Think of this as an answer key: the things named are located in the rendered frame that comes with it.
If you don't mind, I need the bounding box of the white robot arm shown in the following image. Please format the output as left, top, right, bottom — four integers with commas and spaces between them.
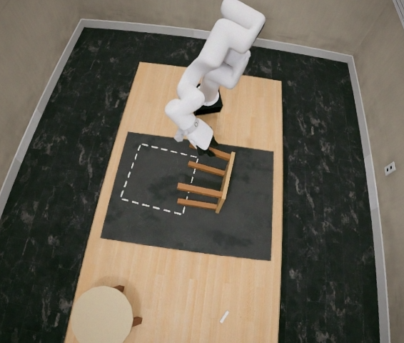
164, 0, 266, 141

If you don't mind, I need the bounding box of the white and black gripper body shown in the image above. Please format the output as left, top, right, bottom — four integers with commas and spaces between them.
186, 118, 213, 149

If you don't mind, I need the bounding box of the dark grey mat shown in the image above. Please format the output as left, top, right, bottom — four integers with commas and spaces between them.
100, 131, 274, 262

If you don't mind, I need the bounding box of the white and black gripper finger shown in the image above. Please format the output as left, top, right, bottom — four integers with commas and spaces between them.
210, 135, 219, 146
196, 145, 215, 156

